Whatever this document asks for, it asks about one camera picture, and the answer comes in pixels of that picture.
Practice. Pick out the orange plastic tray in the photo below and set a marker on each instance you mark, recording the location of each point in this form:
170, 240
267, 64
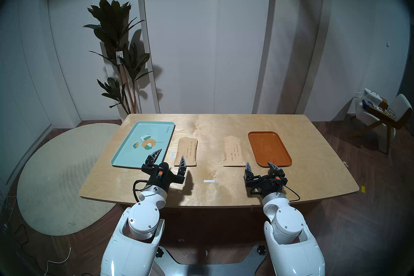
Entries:
268, 147

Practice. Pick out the tall green potted plant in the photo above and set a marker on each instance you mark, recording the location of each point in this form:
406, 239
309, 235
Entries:
111, 23

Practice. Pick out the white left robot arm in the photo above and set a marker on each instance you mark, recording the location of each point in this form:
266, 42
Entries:
142, 220

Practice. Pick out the cream wooden armchair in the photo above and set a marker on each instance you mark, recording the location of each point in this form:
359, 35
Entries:
397, 107

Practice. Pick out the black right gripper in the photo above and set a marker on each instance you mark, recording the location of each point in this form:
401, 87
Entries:
266, 183

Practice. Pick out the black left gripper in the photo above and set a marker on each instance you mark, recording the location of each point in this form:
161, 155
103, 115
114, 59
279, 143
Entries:
160, 175

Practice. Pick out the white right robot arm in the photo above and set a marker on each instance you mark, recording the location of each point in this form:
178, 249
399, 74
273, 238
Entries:
288, 223

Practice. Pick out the blue item on chair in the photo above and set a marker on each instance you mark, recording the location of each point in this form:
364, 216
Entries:
366, 104

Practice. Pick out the white plant tag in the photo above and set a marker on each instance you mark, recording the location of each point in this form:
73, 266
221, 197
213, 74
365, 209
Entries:
119, 57

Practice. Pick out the grey metal robot base plate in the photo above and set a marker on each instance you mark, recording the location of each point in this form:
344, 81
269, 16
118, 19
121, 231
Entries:
207, 269

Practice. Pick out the brown envelope with dark handwriting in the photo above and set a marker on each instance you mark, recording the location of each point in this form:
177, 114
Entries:
187, 149

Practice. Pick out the black star knob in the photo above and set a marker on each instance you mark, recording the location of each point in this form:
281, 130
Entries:
261, 249
159, 252

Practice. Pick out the teal printed tray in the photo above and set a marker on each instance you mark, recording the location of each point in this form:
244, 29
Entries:
136, 139

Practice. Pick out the brown envelope with red print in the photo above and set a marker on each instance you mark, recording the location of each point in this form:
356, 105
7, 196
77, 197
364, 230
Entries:
233, 151

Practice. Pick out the beige oval rug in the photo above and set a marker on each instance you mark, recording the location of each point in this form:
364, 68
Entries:
55, 175

